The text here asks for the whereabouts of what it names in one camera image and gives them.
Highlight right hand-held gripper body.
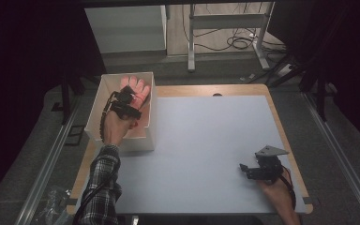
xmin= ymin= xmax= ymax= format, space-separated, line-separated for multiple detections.
xmin=254 ymin=144 xmax=290 ymax=183

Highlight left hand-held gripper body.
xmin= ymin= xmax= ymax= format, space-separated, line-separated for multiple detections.
xmin=107 ymin=93 xmax=143 ymax=121

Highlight pink glove with red tag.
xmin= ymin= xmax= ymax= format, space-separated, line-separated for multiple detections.
xmin=119 ymin=74 xmax=152 ymax=110

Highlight white box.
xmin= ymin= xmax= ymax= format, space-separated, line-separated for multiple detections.
xmin=83 ymin=71 xmax=158 ymax=154

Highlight person's left hand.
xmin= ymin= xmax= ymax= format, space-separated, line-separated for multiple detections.
xmin=101 ymin=110 xmax=139 ymax=147

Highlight person's right hand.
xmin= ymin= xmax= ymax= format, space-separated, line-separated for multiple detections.
xmin=257 ymin=177 xmax=295 ymax=214

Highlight light grey table mat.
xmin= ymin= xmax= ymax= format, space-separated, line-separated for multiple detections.
xmin=74 ymin=95 xmax=308 ymax=216

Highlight black stand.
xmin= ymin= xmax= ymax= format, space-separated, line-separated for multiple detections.
xmin=267 ymin=55 xmax=330 ymax=123
xmin=51 ymin=70 xmax=87 ymax=126

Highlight white cabinet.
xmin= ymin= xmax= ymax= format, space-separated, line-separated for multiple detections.
xmin=83 ymin=4 xmax=169 ymax=54

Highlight white power strip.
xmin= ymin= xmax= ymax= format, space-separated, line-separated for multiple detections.
xmin=276 ymin=63 xmax=295 ymax=78

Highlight clear plastic bag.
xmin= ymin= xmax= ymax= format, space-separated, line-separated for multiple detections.
xmin=32 ymin=185 xmax=73 ymax=225

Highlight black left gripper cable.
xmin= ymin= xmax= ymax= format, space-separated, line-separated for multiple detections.
xmin=72 ymin=91 xmax=116 ymax=225

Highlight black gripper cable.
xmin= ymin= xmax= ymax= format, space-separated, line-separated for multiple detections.
xmin=72 ymin=91 xmax=116 ymax=225
xmin=278 ymin=166 xmax=297 ymax=210

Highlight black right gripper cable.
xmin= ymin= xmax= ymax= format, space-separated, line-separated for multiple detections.
xmin=278 ymin=166 xmax=297 ymax=210

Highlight black floor bracket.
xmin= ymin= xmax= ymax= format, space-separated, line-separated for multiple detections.
xmin=64 ymin=124 xmax=86 ymax=147

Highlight aluminium rail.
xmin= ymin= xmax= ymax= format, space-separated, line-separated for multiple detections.
xmin=13 ymin=96 xmax=83 ymax=225
xmin=302 ymin=91 xmax=360 ymax=225

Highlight black floor cables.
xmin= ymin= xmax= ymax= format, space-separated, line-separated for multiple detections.
xmin=181 ymin=2 xmax=288 ymax=53

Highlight grey metal desk frame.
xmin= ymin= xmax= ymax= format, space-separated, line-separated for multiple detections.
xmin=187 ymin=1 xmax=277 ymax=73

